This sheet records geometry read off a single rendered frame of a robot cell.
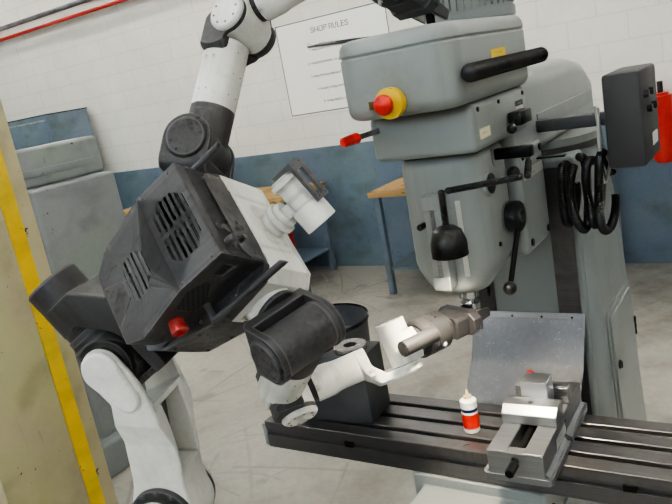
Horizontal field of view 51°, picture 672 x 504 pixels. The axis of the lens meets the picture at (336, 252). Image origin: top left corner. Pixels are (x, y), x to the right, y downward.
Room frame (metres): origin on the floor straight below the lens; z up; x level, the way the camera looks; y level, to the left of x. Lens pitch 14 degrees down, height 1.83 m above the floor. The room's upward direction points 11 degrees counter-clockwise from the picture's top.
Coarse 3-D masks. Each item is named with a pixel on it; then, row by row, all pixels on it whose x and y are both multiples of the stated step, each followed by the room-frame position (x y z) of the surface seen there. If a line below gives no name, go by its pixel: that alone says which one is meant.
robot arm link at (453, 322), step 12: (432, 312) 1.50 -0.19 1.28; (444, 312) 1.54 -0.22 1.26; (456, 312) 1.53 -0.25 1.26; (468, 312) 1.51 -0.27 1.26; (444, 324) 1.47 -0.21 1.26; (456, 324) 1.48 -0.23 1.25; (468, 324) 1.50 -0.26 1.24; (480, 324) 1.50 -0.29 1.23; (444, 336) 1.46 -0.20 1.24; (456, 336) 1.49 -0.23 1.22; (444, 348) 1.48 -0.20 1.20
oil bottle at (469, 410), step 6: (468, 396) 1.56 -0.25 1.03; (462, 402) 1.56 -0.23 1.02; (468, 402) 1.56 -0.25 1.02; (474, 402) 1.56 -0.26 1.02; (462, 408) 1.56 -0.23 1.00; (468, 408) 1.55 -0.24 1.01; (474, 408) 1.56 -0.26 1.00; (462, 414) 1.57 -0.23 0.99; (468, 414) 1.55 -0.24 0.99; (474, 414) 1.55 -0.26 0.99; (468, 420) 1.55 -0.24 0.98; (474, 420) 1.55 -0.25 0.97; (468, 426) 1.56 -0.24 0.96; (474, 426) 1.55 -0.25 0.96; (468, 432) 1.56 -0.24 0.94; (474, 432) 1.55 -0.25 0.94
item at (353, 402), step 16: (336, 352) 1.75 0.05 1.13; (368, 352) 1.73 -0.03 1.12; (368, 384) 1.70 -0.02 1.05; (336, 400) 1.74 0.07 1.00; (352, 400) 1.72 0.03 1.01; (368, 400) 1.69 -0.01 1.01; (384, 400) 1.77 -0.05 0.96; (320, 416) 1.77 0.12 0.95; (336, 416) 1.75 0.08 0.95; (352, 416) 1.72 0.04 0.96; (368, 416) 1.70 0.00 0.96
